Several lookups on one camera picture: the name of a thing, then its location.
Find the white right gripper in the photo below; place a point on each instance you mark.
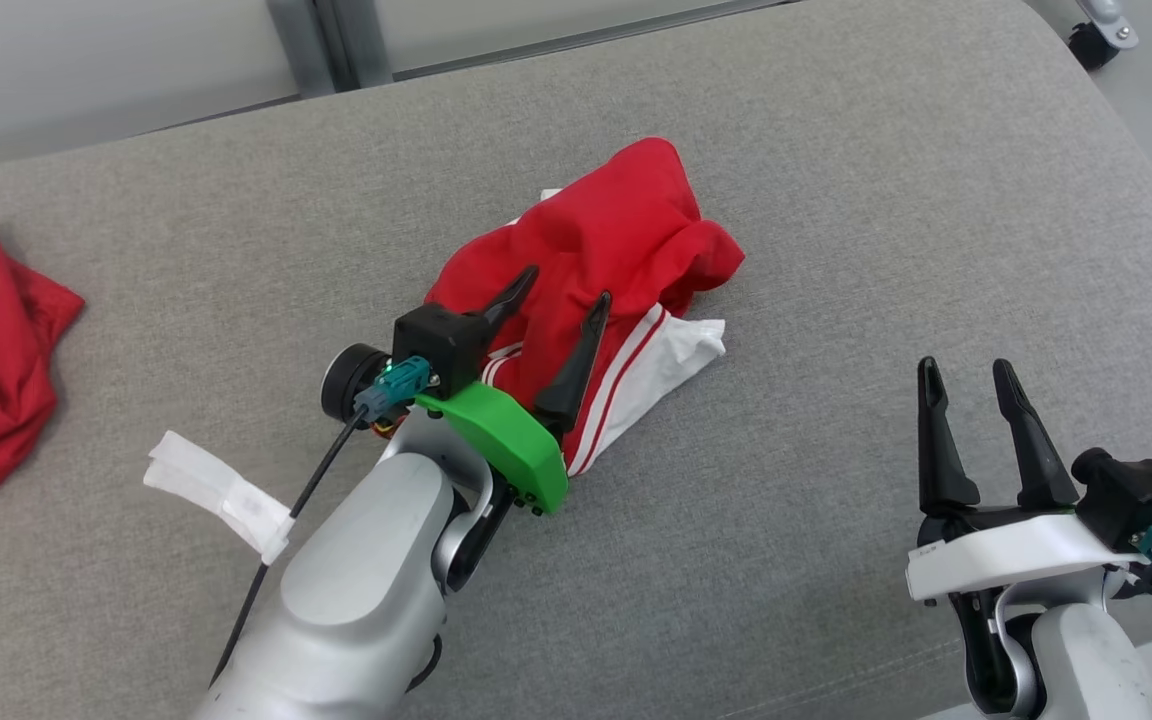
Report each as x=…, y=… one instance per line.
x=1016, y=555

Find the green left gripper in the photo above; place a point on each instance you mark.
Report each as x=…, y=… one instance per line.
x=516, y=450

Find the red basketball jersey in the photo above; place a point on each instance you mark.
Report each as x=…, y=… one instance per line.
x=616, y=230

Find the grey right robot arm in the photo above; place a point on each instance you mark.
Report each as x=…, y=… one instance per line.
x=1086, y=660

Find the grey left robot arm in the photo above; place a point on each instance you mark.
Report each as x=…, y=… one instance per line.
x=356, y=590

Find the black round left wrist knob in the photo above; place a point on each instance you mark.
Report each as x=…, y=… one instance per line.
x=351, y=385

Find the black caster wheel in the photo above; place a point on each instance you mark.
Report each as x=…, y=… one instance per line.
x=1101, y=35

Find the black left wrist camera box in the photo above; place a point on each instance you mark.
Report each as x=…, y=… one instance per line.
x=436, y=345

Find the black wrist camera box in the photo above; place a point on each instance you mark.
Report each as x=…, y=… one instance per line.
x=1131, y=495
x=436, y=345

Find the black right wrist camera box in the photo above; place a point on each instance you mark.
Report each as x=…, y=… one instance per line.
x=1131, y=495

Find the grey metal frame post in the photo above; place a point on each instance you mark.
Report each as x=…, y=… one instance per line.
x=331, y=45

